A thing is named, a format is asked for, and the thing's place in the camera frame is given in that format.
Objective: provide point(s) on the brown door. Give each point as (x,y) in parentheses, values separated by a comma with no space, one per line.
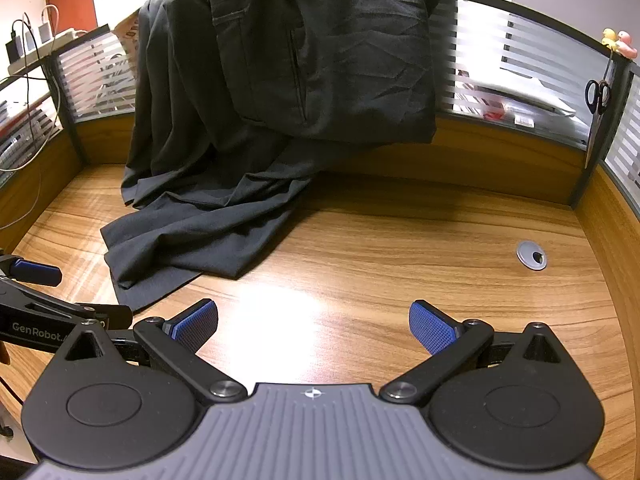
(70,0)

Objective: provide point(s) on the white charger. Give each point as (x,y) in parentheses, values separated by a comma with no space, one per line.
(45,30)

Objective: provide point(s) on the white power strip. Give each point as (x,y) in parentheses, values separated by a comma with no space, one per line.
(60,38)

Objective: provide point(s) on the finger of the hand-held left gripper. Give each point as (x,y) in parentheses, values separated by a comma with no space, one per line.
(32,271)
(107,316)

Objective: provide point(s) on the black charger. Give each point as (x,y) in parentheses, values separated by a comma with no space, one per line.
(15,47)

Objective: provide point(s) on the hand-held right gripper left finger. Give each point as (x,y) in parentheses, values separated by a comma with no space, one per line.
(195,325)

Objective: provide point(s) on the dark grey t-shirt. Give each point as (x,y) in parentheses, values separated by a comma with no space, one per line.
(185,110)

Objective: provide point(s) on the charcoal pants with pocket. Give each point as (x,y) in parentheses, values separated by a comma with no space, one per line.
(350,50)

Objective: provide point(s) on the pink duck toy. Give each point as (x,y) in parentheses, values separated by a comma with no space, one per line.
(625,44)

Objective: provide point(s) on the yellow duck toy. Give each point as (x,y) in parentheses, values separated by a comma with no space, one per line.
(608,36)

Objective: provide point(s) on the brown cardboard box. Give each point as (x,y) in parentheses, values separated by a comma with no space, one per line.
(127,32)

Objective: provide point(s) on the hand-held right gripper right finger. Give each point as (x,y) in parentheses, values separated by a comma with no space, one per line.
(430,327)

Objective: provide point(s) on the black scissors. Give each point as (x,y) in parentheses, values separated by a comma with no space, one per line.
(594,135)

